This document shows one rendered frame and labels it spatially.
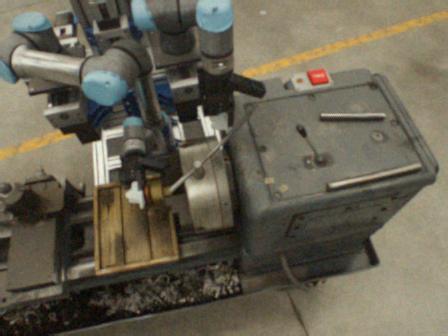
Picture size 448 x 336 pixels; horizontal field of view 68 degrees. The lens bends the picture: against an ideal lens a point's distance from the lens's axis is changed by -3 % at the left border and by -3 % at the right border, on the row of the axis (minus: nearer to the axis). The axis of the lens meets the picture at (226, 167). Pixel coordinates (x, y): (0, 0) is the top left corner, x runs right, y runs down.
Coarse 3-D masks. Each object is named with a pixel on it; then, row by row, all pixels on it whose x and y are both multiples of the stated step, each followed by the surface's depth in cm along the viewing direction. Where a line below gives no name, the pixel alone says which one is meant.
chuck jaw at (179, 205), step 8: (168, 200) 110; (176, 200) 110; (184, 200) 110; (168, 208) 111; (176, 208) 108; (184, 208) 108; (176, 216) 110; (184, 216) 107; (184, 224) 105; (192, 224) 107
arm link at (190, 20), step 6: (180, 0) 74; (186, 0) 74; (192, 0) 74; (198, 0) 74; (180, 6) 74; (186, 6) 74; (192, 6) 74; (186, 12) 75; (192, 12) 75; (186, 18) 76; (192, 18) 76; (186, 24) 77; (192, 24) 77
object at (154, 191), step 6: (144, 186) 111; (150, 186) 110; (156, 186) 110; (168, 186) 111; (144, 192) 109; (150, 192) 110; (156, 192) 109; (162, 192) 109; (168, 192) 110; (144, 198) 109; (150, 198) 110; (156, 198) 109; (162, 198) 109; (150, 204) 111; (156, 204) 111; (162, 204) 112
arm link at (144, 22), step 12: (132, 0) 75; (144, 0) 74; (156, 0) 74; (168, 0) 74; (132, 12) 75; (144, 12) 74; (156, 12) 74; (168, 12) 74; (180, 12) 75; (144, 24) 76; (156, 24) 76; (168, 24) 76; (180, 24) 77
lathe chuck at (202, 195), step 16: (192, 144) 106; (192, 160) 101; (208, 160) 101; (192, 176) 99; (208, 176) 99; (192, 192) 99; (208, 192) 99; (192, 208) 100; (208, 208) 100; (208, 224) 104
